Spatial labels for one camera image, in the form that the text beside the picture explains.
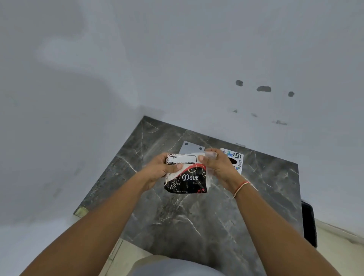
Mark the person's left hand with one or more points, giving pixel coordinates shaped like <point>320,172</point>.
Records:
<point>155,170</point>

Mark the red and white wrist thread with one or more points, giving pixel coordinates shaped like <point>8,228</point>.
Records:
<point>240,189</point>

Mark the grey plastic plate with holes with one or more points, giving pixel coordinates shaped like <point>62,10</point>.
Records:
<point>190,147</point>

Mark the white printed card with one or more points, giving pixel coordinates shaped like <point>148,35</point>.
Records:
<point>237,160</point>

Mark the person's right hand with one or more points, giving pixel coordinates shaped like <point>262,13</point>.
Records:
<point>221,167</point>

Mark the person's right thumb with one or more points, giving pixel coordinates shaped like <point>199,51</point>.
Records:
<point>205,160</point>

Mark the person's left thumb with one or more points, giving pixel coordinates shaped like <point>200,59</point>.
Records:
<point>172,167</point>

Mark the person's right forearm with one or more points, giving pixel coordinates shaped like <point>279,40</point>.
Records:
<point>273,227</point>

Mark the black and white tissue packet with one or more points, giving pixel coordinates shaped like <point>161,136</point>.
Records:
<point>186,176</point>

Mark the black chair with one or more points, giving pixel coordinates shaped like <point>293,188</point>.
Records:
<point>309,224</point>

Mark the person's left forearm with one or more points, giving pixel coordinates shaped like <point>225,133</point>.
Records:
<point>91,227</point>

